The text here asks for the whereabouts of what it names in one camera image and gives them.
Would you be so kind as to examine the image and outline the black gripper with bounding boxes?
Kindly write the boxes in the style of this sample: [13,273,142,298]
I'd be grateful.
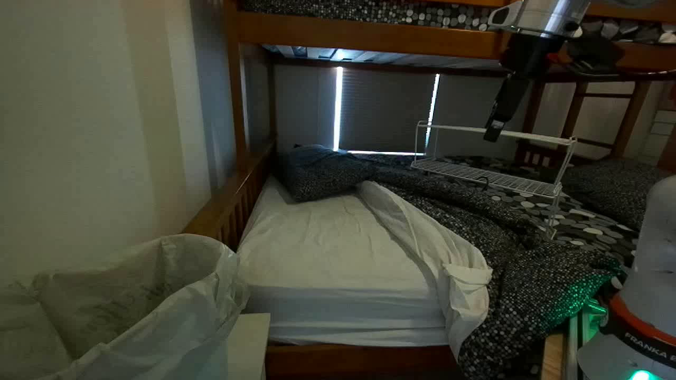
[481,32,564,144]

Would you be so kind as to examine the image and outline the white bedsheet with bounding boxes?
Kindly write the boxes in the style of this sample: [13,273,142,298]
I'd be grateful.
[355,179,495,359]

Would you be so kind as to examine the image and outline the dark window blind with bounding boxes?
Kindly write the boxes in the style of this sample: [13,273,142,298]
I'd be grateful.
[272,62,440,161]

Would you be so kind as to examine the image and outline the black pebble pattern duvet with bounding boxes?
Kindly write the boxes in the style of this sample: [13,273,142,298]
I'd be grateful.
[371,153,676,380]

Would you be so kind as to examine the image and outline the patterned bunk mattress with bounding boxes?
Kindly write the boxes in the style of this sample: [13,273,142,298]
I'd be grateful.
[241,0,676,48]

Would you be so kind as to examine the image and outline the dark speckled pillow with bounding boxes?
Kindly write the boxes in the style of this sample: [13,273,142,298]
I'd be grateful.
[275,144,383,204]

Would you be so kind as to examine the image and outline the white covered mattress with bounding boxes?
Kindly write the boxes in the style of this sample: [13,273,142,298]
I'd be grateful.
[237,176,454,349]

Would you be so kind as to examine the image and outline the white nightstand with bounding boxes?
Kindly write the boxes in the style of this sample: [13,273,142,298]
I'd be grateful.
[223,312,275,380]

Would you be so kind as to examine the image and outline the white plastic bin bag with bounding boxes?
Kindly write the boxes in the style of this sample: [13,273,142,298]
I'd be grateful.
[0,233,252,380]

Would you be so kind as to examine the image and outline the white wire shelf rack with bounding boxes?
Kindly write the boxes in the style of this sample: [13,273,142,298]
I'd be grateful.
[409,117,581,228]

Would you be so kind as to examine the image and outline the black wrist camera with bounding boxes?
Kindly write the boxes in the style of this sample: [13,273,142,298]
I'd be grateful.
[566,34,626,73]

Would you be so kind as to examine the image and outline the wooden bunk bed frame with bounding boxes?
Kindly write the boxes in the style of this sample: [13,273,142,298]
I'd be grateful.
[179,0,676,380]

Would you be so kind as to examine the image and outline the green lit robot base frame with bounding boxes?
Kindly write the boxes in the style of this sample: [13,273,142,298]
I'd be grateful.
[539,283,610,380]

